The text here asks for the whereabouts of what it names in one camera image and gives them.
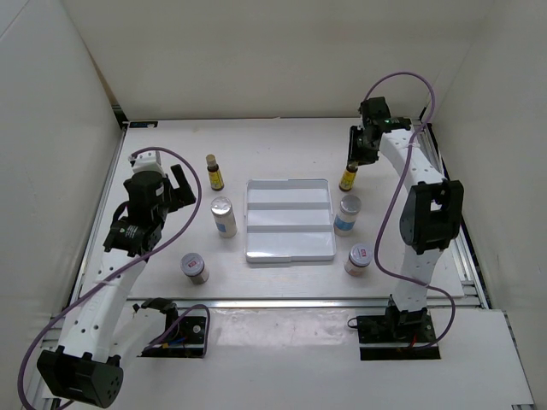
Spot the brown sauce bottle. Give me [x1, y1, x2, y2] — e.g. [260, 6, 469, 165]
[338, 163, 358, 192]
[206, 154, 225, 191]

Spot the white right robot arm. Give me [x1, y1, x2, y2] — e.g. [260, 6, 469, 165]
[347, 97, 464, 342]

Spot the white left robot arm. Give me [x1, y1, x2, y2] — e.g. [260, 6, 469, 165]
[37, 165, 200, 408]

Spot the left tall silver-lid jar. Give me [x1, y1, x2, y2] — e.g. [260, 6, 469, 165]
[210, 196, 238, 238]

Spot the tall silver-lid jar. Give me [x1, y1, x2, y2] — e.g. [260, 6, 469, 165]
[210, 196, 238, 238]
[333, 195, 362, 237]

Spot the left blue corner label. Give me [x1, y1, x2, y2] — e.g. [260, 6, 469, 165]
[128, 121, 158, 129]

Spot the right tall silver-lid jar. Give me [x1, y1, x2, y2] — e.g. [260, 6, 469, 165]
[333, 195, 362, 237]

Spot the left short white-lid jar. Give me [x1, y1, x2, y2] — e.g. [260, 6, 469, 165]
[180, 253, 209, 285]

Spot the short white-lid jar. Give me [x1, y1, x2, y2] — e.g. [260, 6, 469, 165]
[180, 253, 209, 285]
[344, 243, 373, 276]

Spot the white tiered organizer tray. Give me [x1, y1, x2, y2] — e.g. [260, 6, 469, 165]
[244, 179, 337, 264]

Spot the right short white-lid jar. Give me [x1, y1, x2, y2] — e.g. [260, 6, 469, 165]
[344, 243, 373, 276]

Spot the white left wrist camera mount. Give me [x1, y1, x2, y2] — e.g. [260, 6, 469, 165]
[128, 150, 165, 176]

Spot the aluminium left frame rail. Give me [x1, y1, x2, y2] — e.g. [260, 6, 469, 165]
[63, 102, 127, 308]

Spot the aluminium frame rail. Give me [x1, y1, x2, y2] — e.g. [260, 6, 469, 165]
[416, 122, 492, 309]
[63, 102, 127, 308]

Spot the aluminium right frame rail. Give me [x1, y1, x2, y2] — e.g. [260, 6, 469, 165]
[416, 122, 492, 309]

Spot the aluminium front rail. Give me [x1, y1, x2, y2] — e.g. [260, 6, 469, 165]
[63, 297, 467, 309]

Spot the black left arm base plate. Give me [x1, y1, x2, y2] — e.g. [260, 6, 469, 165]
[140, 303, 211, 359]

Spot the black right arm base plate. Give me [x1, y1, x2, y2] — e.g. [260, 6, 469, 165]
[347, 305, 441, 361]

